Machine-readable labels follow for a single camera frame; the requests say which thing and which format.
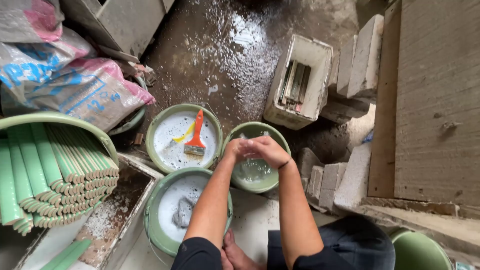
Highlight person's left hand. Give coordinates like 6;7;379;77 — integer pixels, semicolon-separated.
223;137;249;165

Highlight person's right hand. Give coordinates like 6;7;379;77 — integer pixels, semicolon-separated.
238;135;292;170

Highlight green bucket with clear water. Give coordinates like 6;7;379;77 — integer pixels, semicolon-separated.
221;121;292;194

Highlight grey stone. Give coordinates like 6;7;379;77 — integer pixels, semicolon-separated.
298;147;324;179

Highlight green bucket with white foam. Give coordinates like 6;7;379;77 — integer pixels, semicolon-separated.
145;103;224;174

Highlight small white brick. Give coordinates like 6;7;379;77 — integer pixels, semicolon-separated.
305;165;325;200
318;162;348;211

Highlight bundle of tiles in box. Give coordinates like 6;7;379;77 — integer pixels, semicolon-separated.
278;59;312;113

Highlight grey wet cloth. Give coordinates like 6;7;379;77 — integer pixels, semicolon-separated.
171;196;196;229

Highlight green bucket with grey cloth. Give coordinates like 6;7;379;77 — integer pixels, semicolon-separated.
143;167;234;258

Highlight white foam box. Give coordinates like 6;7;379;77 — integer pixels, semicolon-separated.
263;34;334;131

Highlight green basin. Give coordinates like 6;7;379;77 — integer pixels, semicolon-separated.
108;75;148;137

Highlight grey flat brick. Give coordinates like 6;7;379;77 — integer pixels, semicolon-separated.
320;94;371;125

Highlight person's bare foot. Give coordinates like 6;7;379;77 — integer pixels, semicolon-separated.
220;228;265;270

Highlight large white block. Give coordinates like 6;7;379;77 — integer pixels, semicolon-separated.
333;142;373;211

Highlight thin white brick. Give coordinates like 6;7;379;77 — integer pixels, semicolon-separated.
336;35;358;98

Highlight dirty white trough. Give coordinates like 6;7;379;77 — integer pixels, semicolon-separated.
14;153;165;270

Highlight person's black trousers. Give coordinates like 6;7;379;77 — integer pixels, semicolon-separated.
170;215;397;270

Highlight wooden board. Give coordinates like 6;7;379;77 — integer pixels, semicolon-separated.
367;0;403;199

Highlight tall white brick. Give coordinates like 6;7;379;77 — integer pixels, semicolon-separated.
346;14;385;100

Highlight grey concrete slabs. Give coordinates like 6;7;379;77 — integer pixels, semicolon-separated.
60;0;176;64

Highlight printed woven sack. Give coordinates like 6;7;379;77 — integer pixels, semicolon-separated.
0;28;157;133

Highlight large green tub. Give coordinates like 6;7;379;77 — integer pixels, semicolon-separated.
0;111;120;167

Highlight pile of green trim tiles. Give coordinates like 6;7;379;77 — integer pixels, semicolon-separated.
0;123;120;237

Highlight loose green trim tiles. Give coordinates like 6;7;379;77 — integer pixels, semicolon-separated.
39;239;93;270

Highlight empty green bucket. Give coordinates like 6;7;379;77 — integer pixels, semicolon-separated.
389;228;453;270

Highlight pink grey woven sack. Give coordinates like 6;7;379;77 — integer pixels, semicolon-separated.
0;0;65;44

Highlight orange handled paint brush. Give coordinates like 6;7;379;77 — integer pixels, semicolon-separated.
183;109;207;157

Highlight yellow handled brush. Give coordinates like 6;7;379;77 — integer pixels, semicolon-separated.
165;121;196;149

